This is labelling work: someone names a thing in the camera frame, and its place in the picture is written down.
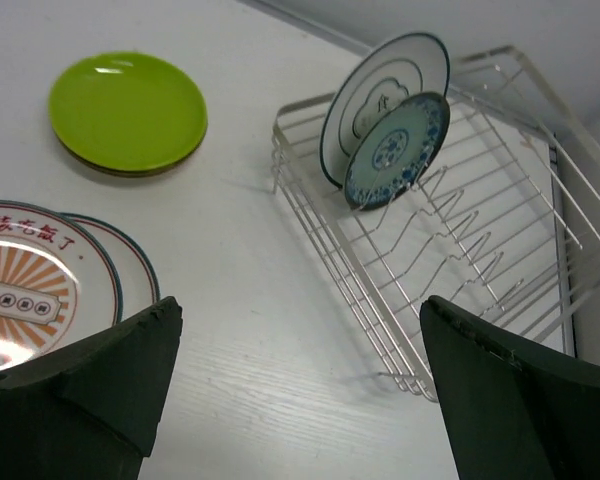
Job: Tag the metal wire dish rack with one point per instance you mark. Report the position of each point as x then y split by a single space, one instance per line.
505 223

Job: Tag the dark brown patterned plate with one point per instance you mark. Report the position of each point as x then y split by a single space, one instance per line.
123 173

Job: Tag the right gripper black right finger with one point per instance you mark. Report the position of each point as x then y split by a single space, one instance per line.
512 408

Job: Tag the lime green plate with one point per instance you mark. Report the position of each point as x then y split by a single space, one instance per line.
127 110

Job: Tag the blue floral patterned plate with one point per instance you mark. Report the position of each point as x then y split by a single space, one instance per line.
397 151

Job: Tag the white plate orange sunburst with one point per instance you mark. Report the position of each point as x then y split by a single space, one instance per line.
58 284

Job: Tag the white plate red characters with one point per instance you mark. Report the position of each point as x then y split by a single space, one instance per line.
138 280

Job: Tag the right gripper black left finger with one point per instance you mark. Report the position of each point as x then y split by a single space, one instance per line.
91 410

